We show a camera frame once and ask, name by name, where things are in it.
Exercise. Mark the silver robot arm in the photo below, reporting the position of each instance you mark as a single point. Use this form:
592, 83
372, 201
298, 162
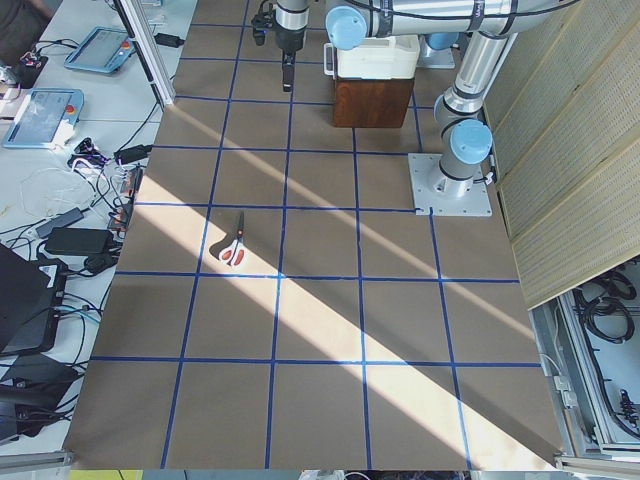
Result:
291, 20
438, 25

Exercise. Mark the blue teach pendant near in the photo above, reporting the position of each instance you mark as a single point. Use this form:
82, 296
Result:
45, 120

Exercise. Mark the perforated wooden panel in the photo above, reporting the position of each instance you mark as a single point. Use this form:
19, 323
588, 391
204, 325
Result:
564, 111

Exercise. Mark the orange handled scissors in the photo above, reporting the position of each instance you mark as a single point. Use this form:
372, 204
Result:
234, 254

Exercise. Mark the cream plastic tray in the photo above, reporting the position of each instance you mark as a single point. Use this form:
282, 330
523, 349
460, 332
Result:
375, 59

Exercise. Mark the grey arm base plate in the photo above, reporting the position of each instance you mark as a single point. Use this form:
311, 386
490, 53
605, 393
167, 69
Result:
436, 194

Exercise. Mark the dark wooden drawer cabinet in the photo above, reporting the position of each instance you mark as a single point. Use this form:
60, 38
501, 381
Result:
371, 103

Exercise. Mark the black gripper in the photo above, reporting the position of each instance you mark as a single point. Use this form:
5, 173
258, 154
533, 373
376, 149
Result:
289, 39

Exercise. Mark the blue teach pendant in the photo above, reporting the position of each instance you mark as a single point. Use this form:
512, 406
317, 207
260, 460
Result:
103, 51
45, 120

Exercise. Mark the black laptop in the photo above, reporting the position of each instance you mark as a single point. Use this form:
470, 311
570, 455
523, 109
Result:
31, 292

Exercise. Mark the blue teach pendant far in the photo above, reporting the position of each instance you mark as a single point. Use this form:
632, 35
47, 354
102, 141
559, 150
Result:
103, 51

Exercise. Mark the aluminium frame post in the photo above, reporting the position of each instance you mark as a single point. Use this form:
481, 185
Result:
135, 22

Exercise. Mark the black power adapter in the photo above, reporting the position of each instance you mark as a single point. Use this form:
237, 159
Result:
78, 241

